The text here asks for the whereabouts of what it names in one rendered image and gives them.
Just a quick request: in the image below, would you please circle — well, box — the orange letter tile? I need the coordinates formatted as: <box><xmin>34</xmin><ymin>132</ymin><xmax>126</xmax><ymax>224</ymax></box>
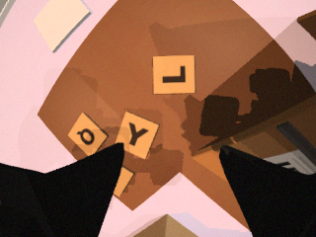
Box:
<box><xmin>154</xmin><ymin>55</ymin><xmax>195</xmax><ymax>94</ymax></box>
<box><xmin>114</xmin><ymin>166</ymin><xmax>133</xmax><ymax>197</ymax></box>
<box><xmin>68</xmin><ymin>112</ymin><xmax>108</xmax><ymax>157</ymax></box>

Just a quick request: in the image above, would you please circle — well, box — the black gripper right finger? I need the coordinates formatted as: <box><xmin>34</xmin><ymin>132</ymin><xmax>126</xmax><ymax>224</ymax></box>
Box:
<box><xmin>220</xmin><ymin>145</ymin><xmax>316</xmax><ymax>237</ymax></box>

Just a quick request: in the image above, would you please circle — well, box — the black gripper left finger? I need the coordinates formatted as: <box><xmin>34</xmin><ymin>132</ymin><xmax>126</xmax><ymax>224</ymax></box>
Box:
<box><xmin>0</xmin><ymin>142</ymin><xmax>123</xmax><ymax>237</ymax></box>

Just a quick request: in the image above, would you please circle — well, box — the white paper ticket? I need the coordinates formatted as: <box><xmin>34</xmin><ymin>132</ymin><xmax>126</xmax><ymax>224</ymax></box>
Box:
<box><xmin>262</xmin><ymin>150</ymin><xmax>316</xmax><ymax>175</ymax></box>

